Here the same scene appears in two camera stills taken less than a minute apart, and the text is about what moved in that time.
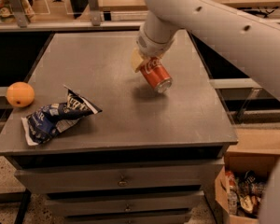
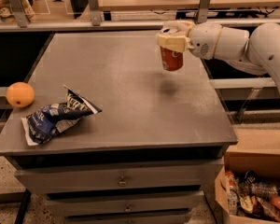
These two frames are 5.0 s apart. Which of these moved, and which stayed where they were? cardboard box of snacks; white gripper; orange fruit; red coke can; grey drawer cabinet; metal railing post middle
Moved: white gripper; red coke can
Stayed: metal railing post middle; cardboard box of snacks; grey drawer cabinet; orange fruit
